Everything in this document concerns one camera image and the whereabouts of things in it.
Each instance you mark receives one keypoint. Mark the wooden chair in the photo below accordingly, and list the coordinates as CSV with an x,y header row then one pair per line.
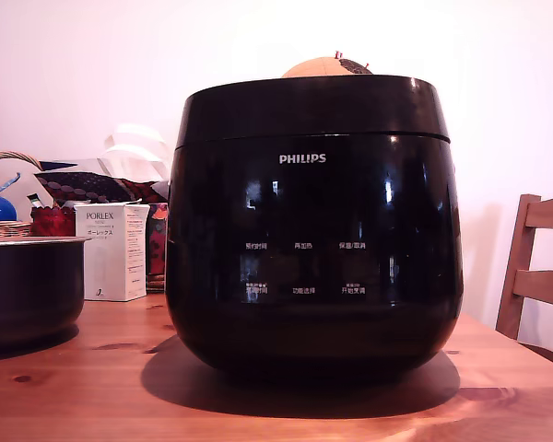
x,y
541,281

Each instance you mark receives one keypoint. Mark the red knitted pouch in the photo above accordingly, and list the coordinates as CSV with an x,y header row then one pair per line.
x,y
50,223

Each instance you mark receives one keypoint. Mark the red patterned box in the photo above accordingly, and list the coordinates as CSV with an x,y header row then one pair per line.
x,y
156,248

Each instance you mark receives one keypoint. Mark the white Porlex box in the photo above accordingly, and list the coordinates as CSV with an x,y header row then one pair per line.
x,y
103,258

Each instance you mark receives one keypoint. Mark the dark patterned cloth bag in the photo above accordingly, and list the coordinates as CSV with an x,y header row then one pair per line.
x,y
92,184

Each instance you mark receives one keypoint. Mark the black inner cooking pot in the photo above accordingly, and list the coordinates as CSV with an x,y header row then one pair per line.
x,y
27,290

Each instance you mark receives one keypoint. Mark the black Philips rice cooker body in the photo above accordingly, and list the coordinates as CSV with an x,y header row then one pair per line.
x,y
313,276

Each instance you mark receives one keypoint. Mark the wicker basket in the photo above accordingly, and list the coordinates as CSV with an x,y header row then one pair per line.
x,y
4,229

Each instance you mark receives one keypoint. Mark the white paper bag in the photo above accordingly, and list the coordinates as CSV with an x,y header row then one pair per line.
x,y
133,147

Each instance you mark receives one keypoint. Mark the brown globe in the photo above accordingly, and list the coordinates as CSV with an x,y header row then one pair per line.
x,y
313,69

